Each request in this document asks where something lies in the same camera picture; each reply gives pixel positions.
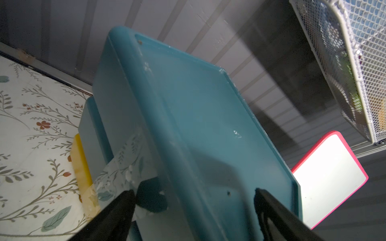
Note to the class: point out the teal drawer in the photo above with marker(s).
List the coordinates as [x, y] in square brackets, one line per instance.
[96, 147]

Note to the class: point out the pink framed whiteboard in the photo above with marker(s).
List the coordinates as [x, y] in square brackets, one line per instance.
[328, 174]

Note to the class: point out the white mesh wall basket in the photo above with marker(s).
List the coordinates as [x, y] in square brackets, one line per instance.
[348, 39]

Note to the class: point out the floral patterned table mat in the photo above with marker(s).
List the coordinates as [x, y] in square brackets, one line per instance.
[40, 116]

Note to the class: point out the teal drawer cabinet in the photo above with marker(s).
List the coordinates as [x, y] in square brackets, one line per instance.
[184, 122]

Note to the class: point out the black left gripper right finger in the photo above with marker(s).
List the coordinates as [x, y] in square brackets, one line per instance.
[277, 223]

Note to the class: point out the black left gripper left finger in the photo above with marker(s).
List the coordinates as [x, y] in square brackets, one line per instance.
[112, 223]

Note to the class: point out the yellow drawer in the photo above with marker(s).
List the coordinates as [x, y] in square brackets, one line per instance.
[85, 184]

